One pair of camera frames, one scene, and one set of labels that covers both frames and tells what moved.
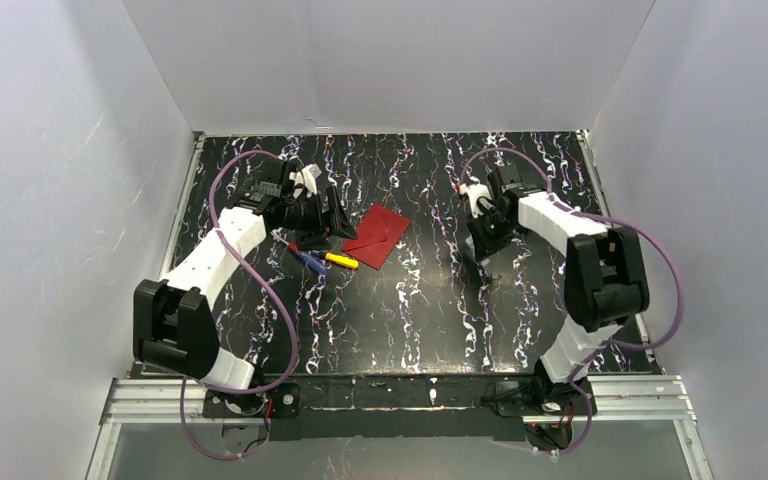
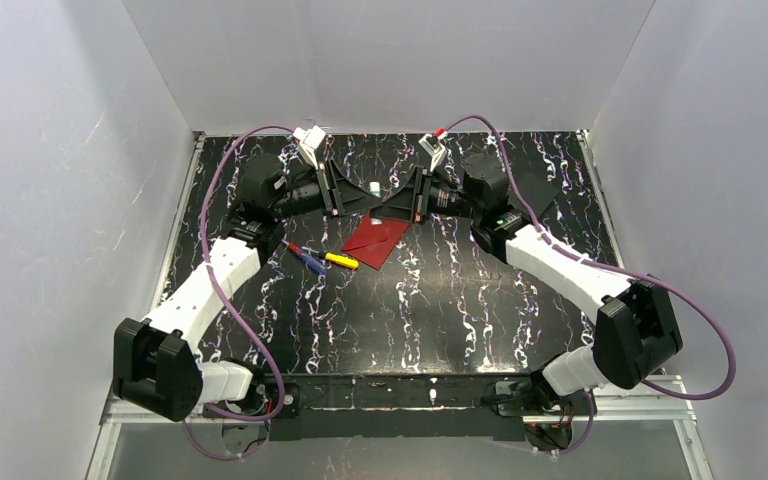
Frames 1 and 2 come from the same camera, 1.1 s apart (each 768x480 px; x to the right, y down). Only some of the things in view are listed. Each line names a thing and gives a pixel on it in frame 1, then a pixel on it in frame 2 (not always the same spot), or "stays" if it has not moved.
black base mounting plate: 425,407 stays
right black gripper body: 488,234 to 416,196
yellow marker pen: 336,258 stays
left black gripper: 325,213 to 328,189
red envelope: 378,233 stays
